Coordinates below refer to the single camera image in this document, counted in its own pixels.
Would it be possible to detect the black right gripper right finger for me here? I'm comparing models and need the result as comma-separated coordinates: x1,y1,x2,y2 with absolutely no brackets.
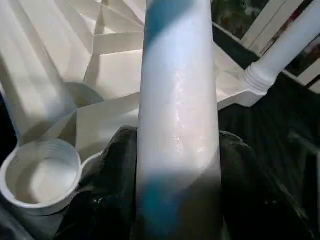
217,130,315,240

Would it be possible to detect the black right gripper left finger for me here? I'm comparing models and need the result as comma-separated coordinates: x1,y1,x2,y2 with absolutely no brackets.
54,125,141,240

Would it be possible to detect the white plastic table leg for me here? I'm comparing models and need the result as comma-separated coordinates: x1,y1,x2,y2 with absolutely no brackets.
134,0,224,240
243,0,320,94

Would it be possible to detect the white plastic table top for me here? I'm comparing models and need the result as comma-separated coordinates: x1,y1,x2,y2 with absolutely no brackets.
0,0,272,217

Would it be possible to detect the black table mat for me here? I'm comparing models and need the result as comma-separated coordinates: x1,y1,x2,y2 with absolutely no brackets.
0,22,320,240

